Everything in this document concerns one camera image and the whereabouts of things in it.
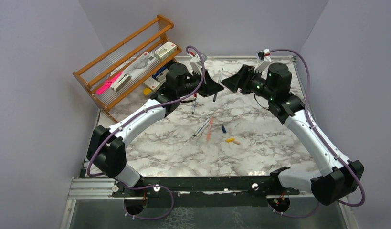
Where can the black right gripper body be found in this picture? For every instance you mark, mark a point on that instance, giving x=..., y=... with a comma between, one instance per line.
x=254, y=82

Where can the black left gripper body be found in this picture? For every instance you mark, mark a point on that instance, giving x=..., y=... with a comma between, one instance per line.
x=193, y=82

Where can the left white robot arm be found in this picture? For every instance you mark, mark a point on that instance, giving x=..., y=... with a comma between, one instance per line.
x=107, y=147

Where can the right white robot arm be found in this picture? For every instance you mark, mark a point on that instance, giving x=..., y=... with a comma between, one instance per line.
x=338, y=176

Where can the orange pen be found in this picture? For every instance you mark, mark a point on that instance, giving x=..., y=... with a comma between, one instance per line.
x=209, y=129

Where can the white blue tip marker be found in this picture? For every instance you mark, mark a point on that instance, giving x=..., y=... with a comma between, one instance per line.
x=202, y=127

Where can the green white deli box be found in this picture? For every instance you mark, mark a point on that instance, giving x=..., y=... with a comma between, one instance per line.
x=165, y=50

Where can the blue grey stapler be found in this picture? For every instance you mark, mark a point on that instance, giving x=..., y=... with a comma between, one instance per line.
x=159, y=72

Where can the beige deli staples box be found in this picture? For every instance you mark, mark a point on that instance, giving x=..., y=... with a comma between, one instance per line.
x=152, y=84

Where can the yellow grey eraser block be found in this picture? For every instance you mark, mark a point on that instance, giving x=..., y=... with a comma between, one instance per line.
x=147, y=92

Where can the long white printed box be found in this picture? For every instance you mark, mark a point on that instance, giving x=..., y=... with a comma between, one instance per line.
x=140, y=65

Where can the wooden shelf rack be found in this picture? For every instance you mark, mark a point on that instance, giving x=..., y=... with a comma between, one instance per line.
x=123, y=55

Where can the pink highlighter marker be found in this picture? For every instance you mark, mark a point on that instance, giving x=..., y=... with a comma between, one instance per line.
x=107, y=84

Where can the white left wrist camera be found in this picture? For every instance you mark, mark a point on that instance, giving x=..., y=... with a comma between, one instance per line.
x=196, y=63

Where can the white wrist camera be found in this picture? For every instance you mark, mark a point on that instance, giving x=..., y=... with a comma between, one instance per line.
x=196, y=63
x=265, y=60

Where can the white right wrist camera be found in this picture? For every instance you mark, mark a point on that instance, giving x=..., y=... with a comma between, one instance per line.
x=265, y=60

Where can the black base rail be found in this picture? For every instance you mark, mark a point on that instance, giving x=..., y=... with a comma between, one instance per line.
x=199, y=192

